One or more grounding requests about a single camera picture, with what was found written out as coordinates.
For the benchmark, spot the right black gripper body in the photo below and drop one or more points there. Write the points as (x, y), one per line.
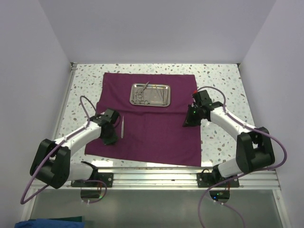
(194, 117)

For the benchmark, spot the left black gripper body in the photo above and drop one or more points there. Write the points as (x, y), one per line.
(111, 137)

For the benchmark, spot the purple surgical cloth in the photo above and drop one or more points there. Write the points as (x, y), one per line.
(151, 134)

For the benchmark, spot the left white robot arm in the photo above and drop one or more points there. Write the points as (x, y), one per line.
(52, 163)

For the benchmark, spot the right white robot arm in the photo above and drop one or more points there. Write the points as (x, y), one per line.
(254, 149)

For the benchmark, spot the steel scissors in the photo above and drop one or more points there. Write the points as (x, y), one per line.
(137, 99)

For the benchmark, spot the steel instrument tray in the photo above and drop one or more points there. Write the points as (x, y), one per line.
(150, 96)

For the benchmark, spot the green cloth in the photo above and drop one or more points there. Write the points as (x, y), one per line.
(72, 219)

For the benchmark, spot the blue cloth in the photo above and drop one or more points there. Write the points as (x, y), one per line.
(47, 223)

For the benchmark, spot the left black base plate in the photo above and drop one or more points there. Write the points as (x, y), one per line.
(106, 177)

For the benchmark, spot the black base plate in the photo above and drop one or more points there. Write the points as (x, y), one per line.
(106, 177)
(235, 181)

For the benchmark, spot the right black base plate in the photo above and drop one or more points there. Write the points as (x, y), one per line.
(235, 181)

